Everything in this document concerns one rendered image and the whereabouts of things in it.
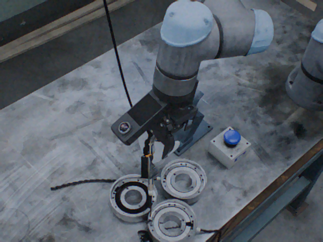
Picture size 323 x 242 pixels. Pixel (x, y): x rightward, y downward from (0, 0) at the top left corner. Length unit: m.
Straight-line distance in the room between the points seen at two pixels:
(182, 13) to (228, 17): 0.09
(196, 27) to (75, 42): 1.93
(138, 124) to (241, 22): 0.25
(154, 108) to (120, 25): 1.90
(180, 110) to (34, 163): 0.42
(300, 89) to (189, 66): 0.57
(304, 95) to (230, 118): 0.21
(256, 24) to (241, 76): 0.55
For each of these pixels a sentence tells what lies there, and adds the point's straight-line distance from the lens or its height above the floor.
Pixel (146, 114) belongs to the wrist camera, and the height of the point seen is 1.09.
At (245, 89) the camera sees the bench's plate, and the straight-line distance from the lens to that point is 1.28.
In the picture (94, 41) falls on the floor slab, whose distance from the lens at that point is 2.59.
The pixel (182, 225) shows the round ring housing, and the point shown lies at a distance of 0.99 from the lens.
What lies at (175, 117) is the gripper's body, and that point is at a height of 1.06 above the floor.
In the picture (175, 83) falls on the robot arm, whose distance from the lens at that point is 0.76.
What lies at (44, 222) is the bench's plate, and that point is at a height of 0.80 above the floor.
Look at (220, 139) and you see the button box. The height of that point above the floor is 0.85.
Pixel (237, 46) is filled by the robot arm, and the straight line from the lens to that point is 0.76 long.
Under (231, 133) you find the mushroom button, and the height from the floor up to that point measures 0.87.
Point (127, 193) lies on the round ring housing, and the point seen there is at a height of 0.82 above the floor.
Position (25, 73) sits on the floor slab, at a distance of 2.46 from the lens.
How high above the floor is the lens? 1.72
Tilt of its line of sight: 52 degrees down
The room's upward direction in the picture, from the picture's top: 4 degrees clockwise
